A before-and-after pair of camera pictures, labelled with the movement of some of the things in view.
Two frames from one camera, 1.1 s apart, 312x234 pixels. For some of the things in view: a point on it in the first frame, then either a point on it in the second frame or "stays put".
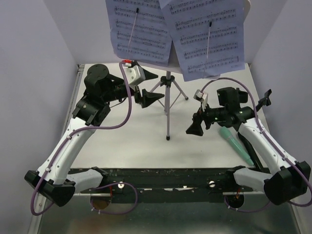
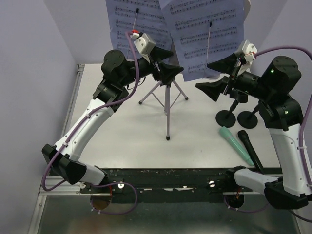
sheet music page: [207, 36] stays put
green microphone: [225, 132] stays put
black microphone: [250, 151] stays put
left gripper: [147, 98] to [166, 72]
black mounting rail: [168, 185] stays put
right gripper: [195, 128] to [213, 89]
